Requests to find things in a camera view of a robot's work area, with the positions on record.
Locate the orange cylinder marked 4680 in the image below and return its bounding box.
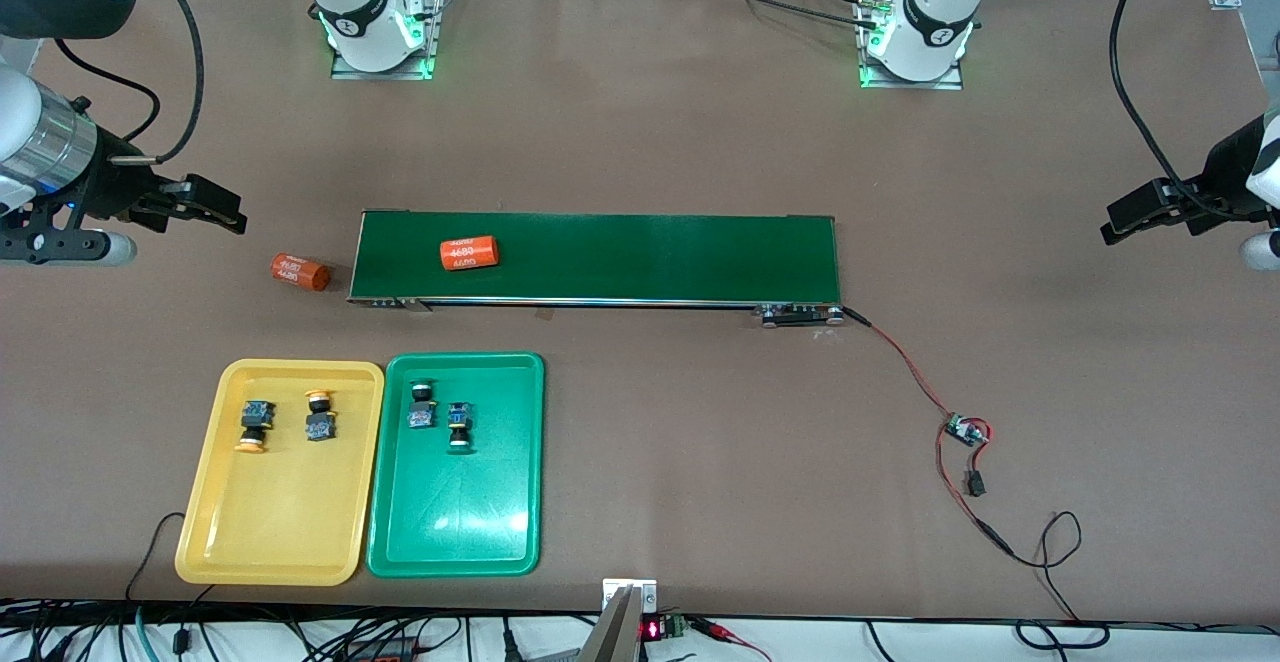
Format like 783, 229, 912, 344
440, 235, 501, 273
270, 253, 333, 293

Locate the yellow mushroom pushbutton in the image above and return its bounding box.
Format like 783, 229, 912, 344
304, 391, 337, 444
233, 399, 277, 455

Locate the green pushbutton dark block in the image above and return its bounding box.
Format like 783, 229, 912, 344
407, 379, 440, 432

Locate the small black circuit board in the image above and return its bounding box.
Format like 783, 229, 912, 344
944, 412, 992, 449

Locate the yellow plastic tray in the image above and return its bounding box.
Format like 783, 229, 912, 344
175, 359, 386, 587

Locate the green plastic tray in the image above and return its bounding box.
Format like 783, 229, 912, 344
366, 352, 546, 579

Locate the green conveyor belt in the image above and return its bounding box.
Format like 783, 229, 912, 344
347, 210, 847, 329

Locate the grey metal bar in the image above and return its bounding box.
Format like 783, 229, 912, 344
578, 586, 643, 662

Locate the red clip lead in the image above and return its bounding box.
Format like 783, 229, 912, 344
688, 616, 773, 662

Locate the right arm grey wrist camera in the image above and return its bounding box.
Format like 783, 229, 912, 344
0, 204, 138, 266

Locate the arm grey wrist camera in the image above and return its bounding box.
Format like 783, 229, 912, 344
1239, 230, 1280, 272
0, 204, 138, 266

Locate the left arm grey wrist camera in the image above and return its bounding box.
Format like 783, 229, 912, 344
1239, 230, 1280, 272

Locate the red black conveyor wire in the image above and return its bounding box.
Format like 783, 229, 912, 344
840, 306, 957, 423

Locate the black inline switch red lead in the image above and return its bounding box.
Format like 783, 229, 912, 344
962, 434, 994, 499

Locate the thin black looped cable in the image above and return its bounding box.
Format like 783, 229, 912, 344
1010, 510, 1111, 651

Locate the red black power wire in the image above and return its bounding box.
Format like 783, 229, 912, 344
936, 430, 1016, 557

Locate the thin black table cable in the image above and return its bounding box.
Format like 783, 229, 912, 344
124, 512, 216, 608

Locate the tangled black cable bundle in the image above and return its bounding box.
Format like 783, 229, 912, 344
0, 597, 601, 662

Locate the silver bracket plate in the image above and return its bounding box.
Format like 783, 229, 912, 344
603, 579, 658, 613

